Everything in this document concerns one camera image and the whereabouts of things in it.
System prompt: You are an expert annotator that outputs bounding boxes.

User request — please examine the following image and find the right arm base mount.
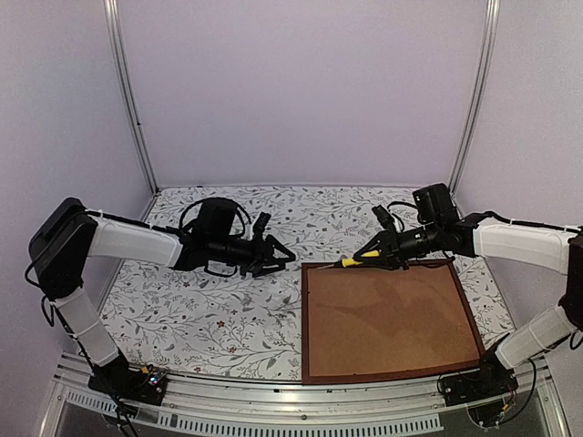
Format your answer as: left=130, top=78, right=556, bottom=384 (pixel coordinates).
left=436, top=364, right=518, bottom=406

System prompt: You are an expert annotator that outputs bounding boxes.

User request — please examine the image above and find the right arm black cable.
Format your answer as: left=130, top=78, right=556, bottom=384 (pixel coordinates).
left=386, top=199, right=583, bottom=233

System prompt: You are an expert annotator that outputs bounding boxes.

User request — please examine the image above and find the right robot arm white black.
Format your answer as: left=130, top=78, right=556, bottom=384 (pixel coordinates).
left=342, top=183, right=582, bottom=397

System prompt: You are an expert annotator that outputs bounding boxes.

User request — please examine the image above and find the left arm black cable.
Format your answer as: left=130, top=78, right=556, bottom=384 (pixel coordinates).
left=179, top=196, right=251, bottom=238

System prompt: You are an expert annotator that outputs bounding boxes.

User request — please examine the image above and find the red-brown wooden picture frame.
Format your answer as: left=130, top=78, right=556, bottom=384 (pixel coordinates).
left=302, top=259, right=486, bottom=385

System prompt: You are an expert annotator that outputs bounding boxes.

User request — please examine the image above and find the yellow handled screwdriver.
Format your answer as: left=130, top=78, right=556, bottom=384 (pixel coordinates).
left=319, top=250, right=381, bottom=269

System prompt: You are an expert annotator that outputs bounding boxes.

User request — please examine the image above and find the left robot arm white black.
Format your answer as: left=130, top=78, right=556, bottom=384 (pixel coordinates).
left=24, top=197, right=296, bottom=395

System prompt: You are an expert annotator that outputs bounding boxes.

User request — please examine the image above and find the right aluminium corner post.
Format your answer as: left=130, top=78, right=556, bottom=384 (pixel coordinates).
left=448, top=0, right=501, bottom=196

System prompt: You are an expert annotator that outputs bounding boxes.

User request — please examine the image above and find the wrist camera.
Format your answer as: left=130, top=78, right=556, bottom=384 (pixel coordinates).
left=252, top=212, right=271, bottom=240
left=372, top=205, right=404, bottom=232

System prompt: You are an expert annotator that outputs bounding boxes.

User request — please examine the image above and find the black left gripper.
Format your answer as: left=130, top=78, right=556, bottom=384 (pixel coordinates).
left=210, top=232, right=297, bottom=279

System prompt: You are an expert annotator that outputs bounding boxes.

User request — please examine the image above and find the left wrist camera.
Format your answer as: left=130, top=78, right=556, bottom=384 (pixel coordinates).
left=252, top=212, right=271, bottom=240

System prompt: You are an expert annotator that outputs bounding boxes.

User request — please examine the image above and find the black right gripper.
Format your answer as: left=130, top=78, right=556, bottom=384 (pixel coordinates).
left=355, top=221, right=441, bottom=270

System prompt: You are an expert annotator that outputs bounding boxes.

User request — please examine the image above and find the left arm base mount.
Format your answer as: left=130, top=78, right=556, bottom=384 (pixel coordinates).
left=87, top=357, right=168, bottom=406

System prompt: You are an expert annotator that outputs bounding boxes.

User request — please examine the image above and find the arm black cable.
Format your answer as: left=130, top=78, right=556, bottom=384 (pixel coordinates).
left=386, top=199, right=583, bottom=233
left=179, top=196, right=251, bottom=238

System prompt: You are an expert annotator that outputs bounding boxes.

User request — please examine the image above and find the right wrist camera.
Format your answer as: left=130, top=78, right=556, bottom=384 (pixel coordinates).
left=372, top=205, right=404, bottom=232

